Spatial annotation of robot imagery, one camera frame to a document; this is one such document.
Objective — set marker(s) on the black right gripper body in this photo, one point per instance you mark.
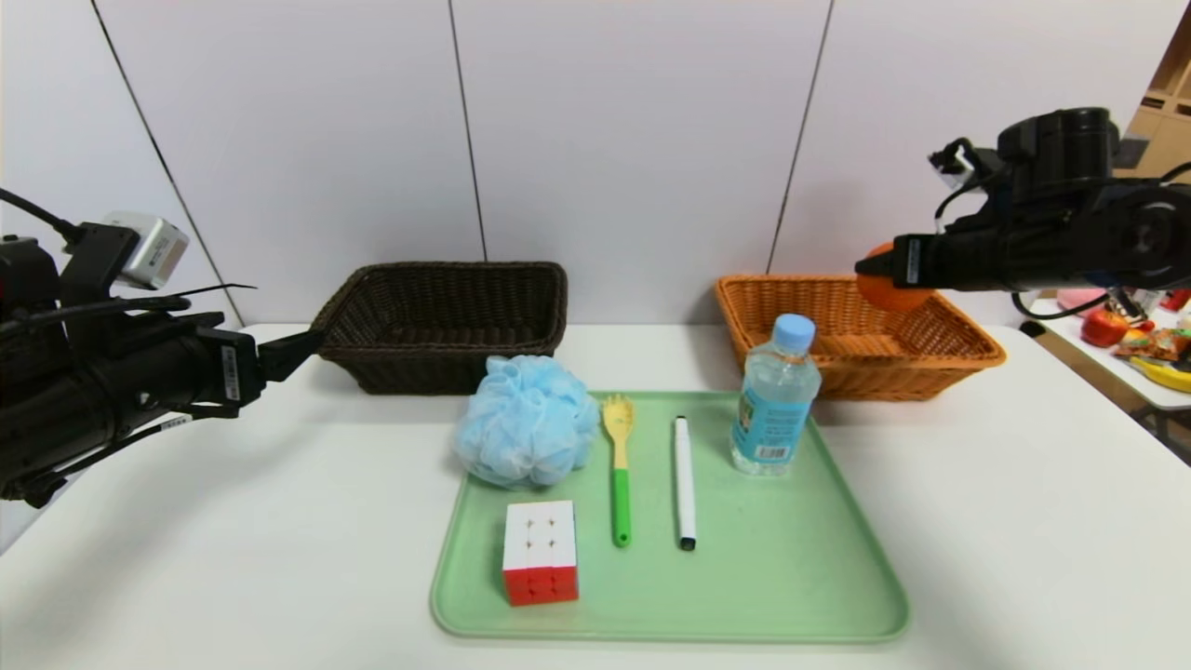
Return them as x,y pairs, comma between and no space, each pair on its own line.
910,261

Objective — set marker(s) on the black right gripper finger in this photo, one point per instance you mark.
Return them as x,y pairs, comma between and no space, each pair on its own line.
884,265

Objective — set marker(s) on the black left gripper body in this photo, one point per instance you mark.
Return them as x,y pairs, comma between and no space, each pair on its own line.
233,363

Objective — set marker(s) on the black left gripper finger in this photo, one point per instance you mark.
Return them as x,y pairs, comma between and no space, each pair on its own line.
288,354

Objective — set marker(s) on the orange fruit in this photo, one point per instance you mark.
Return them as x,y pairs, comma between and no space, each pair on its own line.
893,298

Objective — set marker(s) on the clear water bottle blue label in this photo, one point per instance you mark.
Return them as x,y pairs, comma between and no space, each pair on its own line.
774,400

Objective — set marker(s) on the light blue bath loofah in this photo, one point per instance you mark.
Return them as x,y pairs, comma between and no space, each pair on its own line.
526,423

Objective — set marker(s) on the white marker pen black tip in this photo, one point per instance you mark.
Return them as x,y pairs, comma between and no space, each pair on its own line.
685,484

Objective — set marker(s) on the multicolour puzzle cube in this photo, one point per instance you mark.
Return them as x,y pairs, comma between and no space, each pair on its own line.
540,554

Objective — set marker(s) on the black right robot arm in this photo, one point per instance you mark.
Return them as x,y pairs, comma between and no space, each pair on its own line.
1061,149

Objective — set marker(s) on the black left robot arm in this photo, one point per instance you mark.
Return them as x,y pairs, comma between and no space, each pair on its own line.
84,400

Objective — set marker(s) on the orange wicker basket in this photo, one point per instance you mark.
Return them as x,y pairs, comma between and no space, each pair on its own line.
865,358

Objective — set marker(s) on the dark brown wicker basket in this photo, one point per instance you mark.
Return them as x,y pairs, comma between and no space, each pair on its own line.
437,316

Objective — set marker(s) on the black table corner cap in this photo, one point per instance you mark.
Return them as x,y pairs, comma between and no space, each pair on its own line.
1031,328

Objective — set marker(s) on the pink peach toy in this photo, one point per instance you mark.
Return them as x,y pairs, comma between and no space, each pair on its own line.
1079,300

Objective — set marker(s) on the red apple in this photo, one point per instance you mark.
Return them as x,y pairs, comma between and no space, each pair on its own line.
1104,328

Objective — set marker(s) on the white side table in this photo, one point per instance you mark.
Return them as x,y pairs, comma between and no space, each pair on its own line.
1098,368

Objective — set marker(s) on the orange snack packet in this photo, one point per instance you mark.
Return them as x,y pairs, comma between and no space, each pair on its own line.
1158,344

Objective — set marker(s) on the red drink can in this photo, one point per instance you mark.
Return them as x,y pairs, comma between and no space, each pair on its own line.
1177,300

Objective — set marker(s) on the yellow banana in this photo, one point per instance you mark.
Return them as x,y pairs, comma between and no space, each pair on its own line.
1168,377

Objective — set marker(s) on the light wooden cabinet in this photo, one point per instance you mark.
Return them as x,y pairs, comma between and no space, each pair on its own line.
1168,112

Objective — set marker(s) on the light green plastic tray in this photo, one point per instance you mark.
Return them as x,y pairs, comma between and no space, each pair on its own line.
763,558

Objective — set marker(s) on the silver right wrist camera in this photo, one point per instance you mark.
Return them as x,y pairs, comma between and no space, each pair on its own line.
951,167

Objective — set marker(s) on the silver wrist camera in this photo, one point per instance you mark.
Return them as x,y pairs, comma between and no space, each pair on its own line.
149,249
951,167

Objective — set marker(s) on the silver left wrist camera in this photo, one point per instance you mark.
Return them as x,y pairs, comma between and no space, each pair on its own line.
149,249

